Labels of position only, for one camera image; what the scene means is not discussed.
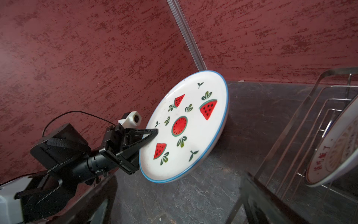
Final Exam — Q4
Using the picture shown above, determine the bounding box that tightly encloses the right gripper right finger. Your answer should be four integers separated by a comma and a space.
240, 173, 308, 224

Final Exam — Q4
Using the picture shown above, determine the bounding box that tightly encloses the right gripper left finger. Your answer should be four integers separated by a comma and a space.
49, 175, 117, 224

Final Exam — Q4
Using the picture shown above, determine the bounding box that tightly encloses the left aluminium corner post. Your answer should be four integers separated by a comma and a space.
167, 0, 208, 71

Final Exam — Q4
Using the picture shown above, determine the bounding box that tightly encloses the steel wire dish rack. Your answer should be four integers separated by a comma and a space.
225, 67, 358, 224

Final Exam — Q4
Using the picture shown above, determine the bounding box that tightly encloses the orange sunburst white plate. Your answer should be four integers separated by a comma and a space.
305, 97, 358, 187

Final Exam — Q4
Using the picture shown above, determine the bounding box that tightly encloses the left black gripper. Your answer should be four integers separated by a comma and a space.
100, 124, 158, 175

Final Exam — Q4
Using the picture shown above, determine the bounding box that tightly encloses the watermelon plate blue rim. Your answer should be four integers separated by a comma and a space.
139, 71, 229, 183

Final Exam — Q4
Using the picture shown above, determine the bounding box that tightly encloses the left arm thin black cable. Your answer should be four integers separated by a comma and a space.
41, 110, 117, 138

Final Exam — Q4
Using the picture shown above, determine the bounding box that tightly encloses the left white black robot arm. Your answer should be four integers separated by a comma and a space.
1, 123, 158, 224

